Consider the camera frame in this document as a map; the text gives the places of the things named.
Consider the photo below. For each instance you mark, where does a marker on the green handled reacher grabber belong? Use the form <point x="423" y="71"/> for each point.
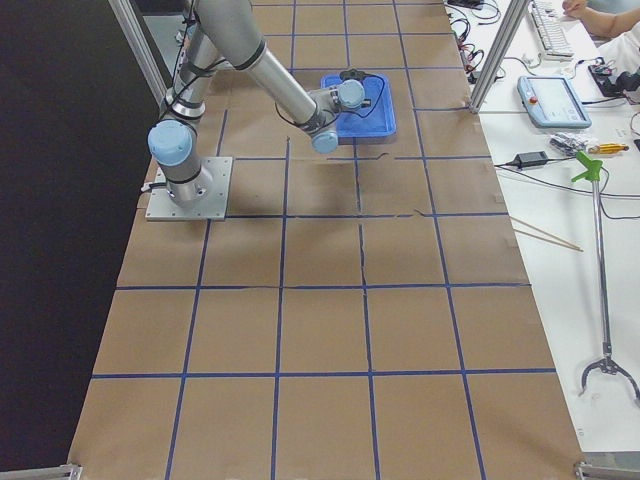
<point x="606" y="364"/>

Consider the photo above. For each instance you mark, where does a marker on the yellow tool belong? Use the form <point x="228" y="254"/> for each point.
<point x="608" y="148"/>

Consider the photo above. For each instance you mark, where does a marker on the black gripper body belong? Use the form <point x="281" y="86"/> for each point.
<point x="365" y="103"/>

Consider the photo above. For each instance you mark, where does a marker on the black adapter with cable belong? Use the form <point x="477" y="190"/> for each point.
<point x="530" y="159"/>

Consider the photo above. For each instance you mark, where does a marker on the teach pendant tablet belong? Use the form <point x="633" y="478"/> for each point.
<point x="551" y="102"/>

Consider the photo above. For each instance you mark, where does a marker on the wooden chopsticks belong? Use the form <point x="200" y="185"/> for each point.
<point x="527" y="229"/>

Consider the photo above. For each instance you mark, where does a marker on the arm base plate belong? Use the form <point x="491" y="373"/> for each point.
<point x="205" y="197"/>

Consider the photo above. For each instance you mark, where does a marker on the white keyboard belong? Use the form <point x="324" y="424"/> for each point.
<point x="549" y="31"/>

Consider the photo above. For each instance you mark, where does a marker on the aluminium frame post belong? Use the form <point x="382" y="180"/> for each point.
<point x="510" y="23"/>

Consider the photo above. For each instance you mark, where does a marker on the person forearm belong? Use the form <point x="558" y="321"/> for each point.
<point x="601" y="24"/>

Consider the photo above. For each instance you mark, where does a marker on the blue plastic tray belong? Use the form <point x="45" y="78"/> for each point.
<point x="375" y="121"/>

